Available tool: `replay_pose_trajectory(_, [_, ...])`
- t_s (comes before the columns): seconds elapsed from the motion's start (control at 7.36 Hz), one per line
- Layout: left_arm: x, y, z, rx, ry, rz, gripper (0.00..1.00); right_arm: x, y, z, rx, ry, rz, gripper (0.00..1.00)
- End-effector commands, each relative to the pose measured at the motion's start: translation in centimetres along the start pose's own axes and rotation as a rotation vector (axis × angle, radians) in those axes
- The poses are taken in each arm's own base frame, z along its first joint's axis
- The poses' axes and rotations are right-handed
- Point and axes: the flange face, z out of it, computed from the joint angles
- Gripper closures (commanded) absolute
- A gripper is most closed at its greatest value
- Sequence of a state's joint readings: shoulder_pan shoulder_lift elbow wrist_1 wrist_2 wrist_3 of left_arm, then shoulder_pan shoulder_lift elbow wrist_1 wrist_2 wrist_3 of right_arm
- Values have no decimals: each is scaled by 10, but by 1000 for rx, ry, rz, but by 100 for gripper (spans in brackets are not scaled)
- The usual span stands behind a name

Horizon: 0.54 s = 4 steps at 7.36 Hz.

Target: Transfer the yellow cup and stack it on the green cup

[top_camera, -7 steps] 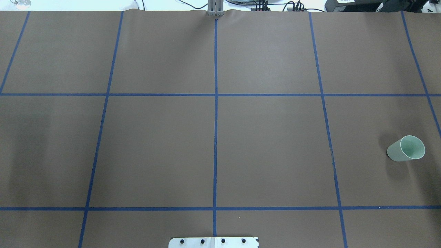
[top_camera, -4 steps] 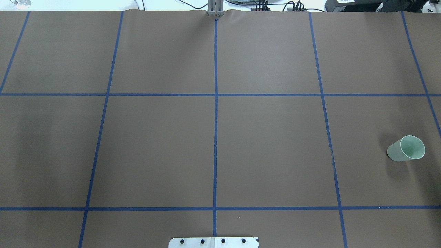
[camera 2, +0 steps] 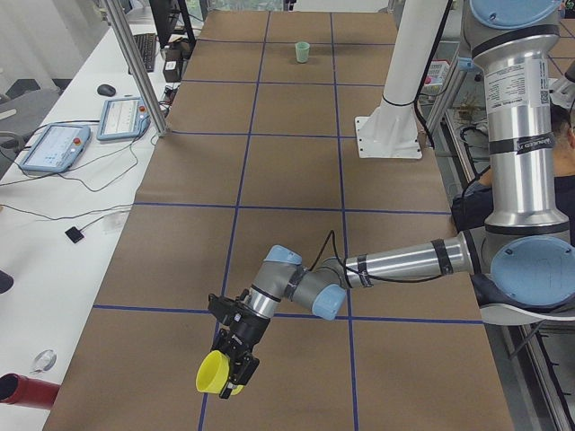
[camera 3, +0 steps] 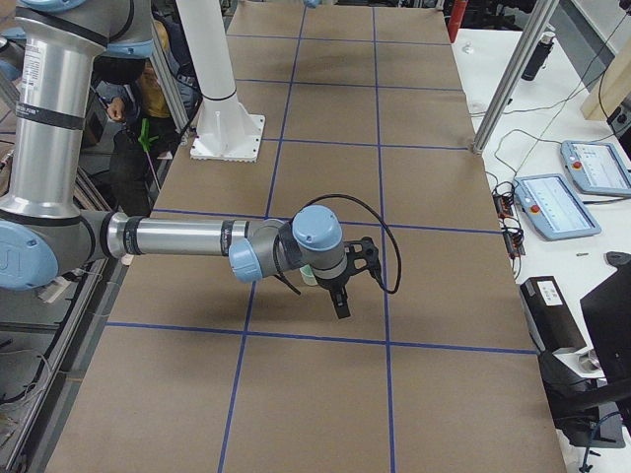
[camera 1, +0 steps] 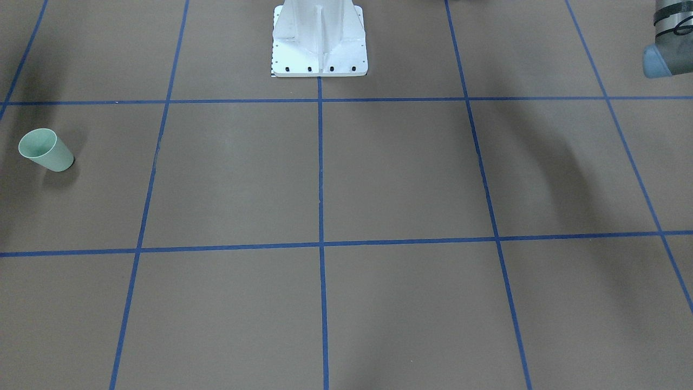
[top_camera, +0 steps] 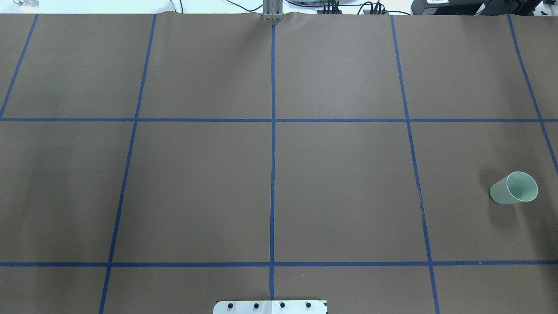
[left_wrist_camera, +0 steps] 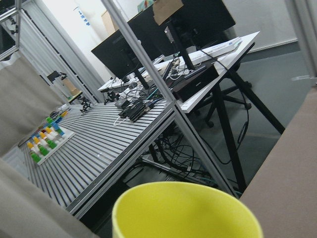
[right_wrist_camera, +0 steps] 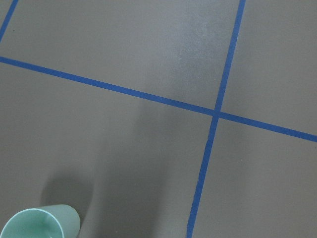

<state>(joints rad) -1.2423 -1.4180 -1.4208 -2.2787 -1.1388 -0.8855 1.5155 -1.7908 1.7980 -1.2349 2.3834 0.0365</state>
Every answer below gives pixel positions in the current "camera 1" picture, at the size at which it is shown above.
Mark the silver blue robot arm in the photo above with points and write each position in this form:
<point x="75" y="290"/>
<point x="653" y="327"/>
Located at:
<point x="671" y="52"/>

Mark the green plastic cup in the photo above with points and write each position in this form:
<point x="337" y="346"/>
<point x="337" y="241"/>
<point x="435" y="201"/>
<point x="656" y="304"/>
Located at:
<point x="45" y="148"/>

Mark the brown paper table mat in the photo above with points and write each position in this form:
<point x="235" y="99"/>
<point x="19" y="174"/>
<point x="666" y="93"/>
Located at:
<point x="502" y="202"/>

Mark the white camera mast with base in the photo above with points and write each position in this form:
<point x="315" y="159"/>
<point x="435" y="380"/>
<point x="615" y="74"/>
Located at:
<point x="319" y="39"/>

